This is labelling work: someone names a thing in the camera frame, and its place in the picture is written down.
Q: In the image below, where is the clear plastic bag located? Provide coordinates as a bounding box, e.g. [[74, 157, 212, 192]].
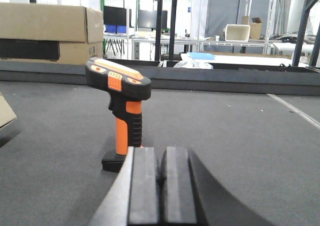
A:
[[173, 57, 214, 70]]

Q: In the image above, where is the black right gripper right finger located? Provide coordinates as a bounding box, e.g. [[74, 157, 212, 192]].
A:
[[161, 146, 272, 226]]

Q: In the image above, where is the small background cardboard box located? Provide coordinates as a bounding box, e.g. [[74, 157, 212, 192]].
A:
[[241, 16, 262, 40]]

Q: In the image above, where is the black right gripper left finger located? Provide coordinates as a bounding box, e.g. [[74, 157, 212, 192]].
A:
[[88, 146, 159, 226]]

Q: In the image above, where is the black monitor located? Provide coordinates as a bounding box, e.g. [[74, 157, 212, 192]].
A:
[[137, 9, 168, 30], [103, 6, 127, 26]]

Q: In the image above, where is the black monitor right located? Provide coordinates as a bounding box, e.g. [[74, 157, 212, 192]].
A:
[[137, 9, 168, 30]]

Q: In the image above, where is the blue flat sheet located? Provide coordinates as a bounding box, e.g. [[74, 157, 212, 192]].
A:
[[187, 52, 215, 61]]

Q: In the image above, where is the black foam table border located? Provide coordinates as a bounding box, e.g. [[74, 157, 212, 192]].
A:
[[0, 59, 320, 96]]

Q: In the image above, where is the white open bin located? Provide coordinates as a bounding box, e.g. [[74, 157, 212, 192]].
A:
[[224, 24, 251, 42]]

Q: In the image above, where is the orange black barcode scanner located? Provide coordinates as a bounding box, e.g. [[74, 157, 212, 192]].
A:
[[85, 57, 152, 173]]

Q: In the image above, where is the large brown cardboard box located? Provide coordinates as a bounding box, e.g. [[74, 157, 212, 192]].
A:
[[0, 3, 103, 65]]

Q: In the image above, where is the black monitor left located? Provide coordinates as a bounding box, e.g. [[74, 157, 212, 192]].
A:
[[103, 6, 127, 26]]

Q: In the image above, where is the small brown cardboard package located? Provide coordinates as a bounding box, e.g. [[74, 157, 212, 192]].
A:
[[0, 93, 17, 129]]

